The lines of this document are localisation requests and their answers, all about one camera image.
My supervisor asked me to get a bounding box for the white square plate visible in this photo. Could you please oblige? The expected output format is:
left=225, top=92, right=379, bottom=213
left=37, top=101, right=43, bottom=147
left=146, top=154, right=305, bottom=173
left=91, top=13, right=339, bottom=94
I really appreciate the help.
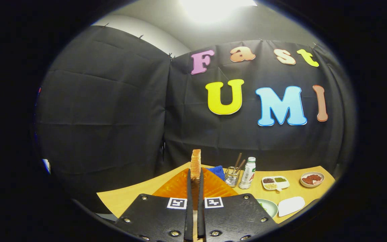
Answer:
left=277, top=196, right=305, bottom=217

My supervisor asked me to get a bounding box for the white round bowl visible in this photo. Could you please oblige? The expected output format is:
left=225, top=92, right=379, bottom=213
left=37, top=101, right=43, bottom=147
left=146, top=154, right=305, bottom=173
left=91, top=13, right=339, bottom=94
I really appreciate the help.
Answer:
left=300, top=172, right=325, bottom=188

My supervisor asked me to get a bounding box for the white compartment dish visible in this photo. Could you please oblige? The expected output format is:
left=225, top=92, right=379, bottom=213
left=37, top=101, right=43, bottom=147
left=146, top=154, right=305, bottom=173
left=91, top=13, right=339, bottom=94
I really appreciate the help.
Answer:
left=261, top=176, right=290, bottom=191

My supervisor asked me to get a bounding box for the ceiling light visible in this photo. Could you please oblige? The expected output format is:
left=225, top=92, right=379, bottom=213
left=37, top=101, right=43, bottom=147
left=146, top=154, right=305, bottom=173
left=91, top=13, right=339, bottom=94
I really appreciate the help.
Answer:
left=180, top=0, right=258, bottom=22

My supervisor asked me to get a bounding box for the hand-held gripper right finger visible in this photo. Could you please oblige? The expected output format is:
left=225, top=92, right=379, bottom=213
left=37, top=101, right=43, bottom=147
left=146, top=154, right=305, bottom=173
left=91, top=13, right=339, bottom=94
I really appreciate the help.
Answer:
left=197, top=167, right=278, bottom=242

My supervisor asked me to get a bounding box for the metal wire utensil holder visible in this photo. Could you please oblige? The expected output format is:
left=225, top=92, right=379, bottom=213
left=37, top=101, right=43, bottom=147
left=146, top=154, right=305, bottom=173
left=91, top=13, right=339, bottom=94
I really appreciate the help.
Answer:
left=224, top=166, right=241, bottom=188

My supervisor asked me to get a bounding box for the pale green plate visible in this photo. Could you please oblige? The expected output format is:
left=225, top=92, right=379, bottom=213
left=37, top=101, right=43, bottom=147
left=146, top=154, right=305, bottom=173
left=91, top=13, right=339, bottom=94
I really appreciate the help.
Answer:
left=256, top=199, right=278, bottom=218

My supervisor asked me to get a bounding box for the white bottle with green cap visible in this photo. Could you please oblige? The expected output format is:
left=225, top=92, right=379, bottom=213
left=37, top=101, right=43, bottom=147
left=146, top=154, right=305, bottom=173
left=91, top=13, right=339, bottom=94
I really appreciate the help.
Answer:
left=239, top=157, right=256, bottom=190

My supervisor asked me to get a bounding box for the black backdrop cloth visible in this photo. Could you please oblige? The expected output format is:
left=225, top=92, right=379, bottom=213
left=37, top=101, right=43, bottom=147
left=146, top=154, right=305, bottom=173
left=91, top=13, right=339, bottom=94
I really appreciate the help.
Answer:
left=36, top=25, right=355, bottom=215

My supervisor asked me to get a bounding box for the toasted bread slice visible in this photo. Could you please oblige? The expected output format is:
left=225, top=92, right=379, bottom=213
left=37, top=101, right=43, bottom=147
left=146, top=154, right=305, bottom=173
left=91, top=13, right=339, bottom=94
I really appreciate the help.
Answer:
left=190, top=149, right=202, bottom=210

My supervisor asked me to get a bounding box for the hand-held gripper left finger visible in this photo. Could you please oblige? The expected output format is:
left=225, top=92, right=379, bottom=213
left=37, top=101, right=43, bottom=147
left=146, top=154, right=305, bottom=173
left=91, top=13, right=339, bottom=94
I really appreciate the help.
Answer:
left=114, top=167, right=194, bottom=242

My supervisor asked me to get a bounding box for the blue cloth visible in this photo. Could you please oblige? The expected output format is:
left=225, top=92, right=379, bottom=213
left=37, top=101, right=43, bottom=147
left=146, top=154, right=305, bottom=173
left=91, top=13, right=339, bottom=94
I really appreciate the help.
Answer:
left=208, top=165, right=226, bottom=181

